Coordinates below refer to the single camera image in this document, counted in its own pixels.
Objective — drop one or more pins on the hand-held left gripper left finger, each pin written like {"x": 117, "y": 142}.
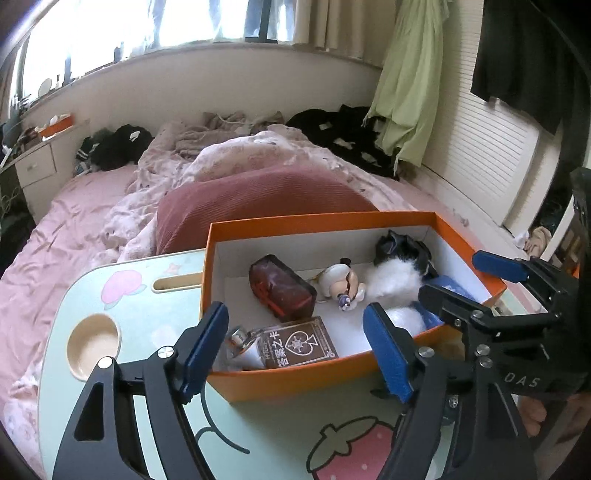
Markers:
{"x": 205, "y": 341}

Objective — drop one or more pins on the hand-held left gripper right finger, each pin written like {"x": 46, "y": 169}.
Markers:
{"x": 388, "y": 355}

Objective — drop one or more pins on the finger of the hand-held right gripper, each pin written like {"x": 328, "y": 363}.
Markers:
{"x": 501, "y": 266}
{"x": 445, "y": 302}

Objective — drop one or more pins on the blue case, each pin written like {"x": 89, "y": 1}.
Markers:
{"x": 450, "y": 282}

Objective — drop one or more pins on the small glass bottle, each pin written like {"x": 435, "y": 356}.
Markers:
{"x": 242, "y": 346}

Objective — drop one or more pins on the black and white plush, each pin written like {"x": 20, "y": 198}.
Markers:
{"x": 397, "y": 277}

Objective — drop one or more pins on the brown card box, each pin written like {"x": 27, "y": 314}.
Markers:
{"x": 295, "y": 344}

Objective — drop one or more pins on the dark red packet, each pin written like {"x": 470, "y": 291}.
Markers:
{"x": 281, "y": 288}

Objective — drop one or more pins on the orange cardboard box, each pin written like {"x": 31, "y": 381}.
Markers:
{"x": 295, "y": 383}

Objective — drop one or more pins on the green cartoon desktop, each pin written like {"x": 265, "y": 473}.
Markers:
{"x": 258, "y": 424}

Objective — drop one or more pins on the person's right hand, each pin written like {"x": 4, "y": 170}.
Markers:
{"x": 533, "y": 413}

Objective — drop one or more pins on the beige cloth heap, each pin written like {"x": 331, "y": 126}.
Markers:
{"x": 538, "y": 240}

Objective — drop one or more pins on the white louvered door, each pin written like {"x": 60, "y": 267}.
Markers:
{"x": 485, "y": 161}

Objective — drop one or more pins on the maroon cushion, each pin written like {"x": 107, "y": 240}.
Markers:
{"x": 268, "y": 194}

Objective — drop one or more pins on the pink bed sheet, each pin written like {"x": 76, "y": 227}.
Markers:
{"x": 69, "y": 221}

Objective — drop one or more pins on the green hanging cloth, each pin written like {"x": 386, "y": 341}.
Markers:
{"x": 411, "y": 83}

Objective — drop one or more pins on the black striped clothes heap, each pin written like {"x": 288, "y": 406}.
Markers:
{"x": 120, "y": 147}

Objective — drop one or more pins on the white drawer cabinet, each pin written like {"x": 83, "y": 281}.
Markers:
{"x": 39, "y": 166}

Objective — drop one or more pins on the orange tissue box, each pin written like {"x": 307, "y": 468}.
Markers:
{"x": 57, "y": 128}

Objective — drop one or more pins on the cream curtain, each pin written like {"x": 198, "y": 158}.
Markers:
{"x": 341, "y": 27}

